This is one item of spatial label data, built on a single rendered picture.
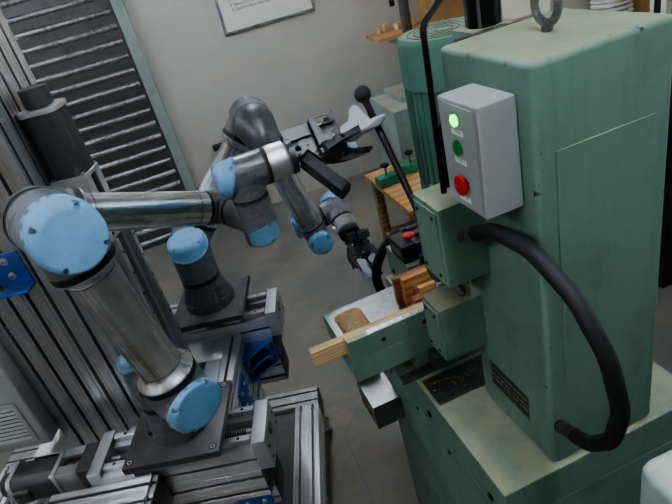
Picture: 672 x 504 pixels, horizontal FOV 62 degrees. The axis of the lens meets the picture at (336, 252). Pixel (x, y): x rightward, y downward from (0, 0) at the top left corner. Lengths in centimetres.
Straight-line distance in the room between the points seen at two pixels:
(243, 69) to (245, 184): 303
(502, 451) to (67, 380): 104
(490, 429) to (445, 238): 45
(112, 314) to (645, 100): 87
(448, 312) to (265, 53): 328
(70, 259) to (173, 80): 320
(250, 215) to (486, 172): 54
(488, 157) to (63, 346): 110
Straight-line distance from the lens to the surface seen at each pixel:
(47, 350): 153
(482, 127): 75
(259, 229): 115
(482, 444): 118
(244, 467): 141
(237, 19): 406
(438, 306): 105
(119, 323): 104
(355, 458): 225
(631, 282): 99
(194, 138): 416
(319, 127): 115
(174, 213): 118
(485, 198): 78
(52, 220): 93
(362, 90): 117
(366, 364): 126
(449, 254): 93
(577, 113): 79
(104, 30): 400
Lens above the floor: 171
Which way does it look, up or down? 29 degrees down
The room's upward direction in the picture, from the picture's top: 15 degrees counter-clockwise
